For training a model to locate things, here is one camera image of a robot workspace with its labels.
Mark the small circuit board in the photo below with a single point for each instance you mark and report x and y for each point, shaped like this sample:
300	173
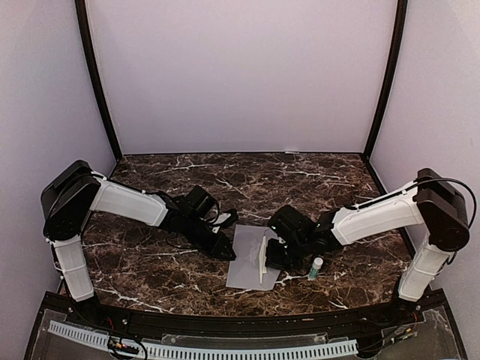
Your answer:
118	346

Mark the right black frame post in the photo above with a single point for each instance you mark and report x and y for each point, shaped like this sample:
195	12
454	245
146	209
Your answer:
388	78

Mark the left black frame post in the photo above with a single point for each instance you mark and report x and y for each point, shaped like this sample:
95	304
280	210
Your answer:
95	78

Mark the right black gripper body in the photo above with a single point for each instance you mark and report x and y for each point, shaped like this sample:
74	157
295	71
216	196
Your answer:
288	256

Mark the black frame post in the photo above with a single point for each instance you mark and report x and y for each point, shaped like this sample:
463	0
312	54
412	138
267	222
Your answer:
95	78
388	78

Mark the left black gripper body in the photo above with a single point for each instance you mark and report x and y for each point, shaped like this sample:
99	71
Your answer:
213	248

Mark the grey envelope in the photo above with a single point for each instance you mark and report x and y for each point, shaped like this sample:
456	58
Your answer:
244	271

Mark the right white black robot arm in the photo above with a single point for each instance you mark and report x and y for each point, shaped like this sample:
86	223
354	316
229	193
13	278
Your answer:
430	200

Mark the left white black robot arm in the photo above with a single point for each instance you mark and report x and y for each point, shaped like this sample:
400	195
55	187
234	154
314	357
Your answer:
68	201

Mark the black front rail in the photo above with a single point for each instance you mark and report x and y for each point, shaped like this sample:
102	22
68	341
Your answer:
362	321

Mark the white slotted cable duct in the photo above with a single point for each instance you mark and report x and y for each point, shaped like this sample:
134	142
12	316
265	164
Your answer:
96	339

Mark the green glue stick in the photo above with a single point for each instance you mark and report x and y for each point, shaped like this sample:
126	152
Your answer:
316	265

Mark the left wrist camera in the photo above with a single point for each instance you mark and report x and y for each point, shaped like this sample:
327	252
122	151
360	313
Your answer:
225	220

